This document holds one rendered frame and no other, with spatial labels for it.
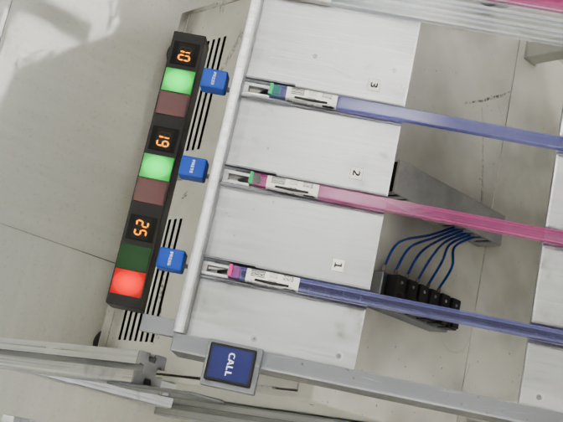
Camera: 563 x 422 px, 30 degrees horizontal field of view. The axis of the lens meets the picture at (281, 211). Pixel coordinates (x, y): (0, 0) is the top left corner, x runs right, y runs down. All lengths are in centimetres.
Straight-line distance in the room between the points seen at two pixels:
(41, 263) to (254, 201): 77
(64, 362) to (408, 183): 54
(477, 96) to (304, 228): 62
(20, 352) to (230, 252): 42
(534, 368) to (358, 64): 40
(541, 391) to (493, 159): 66
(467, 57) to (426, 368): 50
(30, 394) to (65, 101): 52
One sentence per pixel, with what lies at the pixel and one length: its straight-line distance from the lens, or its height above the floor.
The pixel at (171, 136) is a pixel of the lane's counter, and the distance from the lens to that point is 125.
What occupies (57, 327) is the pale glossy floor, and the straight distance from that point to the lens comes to 192.
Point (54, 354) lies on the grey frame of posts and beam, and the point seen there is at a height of 45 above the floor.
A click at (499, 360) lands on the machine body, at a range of 176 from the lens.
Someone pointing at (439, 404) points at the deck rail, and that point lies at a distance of 116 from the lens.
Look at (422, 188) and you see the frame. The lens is 155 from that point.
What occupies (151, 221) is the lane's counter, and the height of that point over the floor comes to 66.
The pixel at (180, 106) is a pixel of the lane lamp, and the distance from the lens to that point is 126.
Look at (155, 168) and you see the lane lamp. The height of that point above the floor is 66.
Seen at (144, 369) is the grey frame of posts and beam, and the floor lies 64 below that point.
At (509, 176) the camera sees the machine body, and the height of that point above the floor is 62.
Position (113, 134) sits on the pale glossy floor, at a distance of 200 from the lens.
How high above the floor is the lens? 166
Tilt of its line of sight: 48 degrees down
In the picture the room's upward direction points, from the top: 86 degrees clockwise
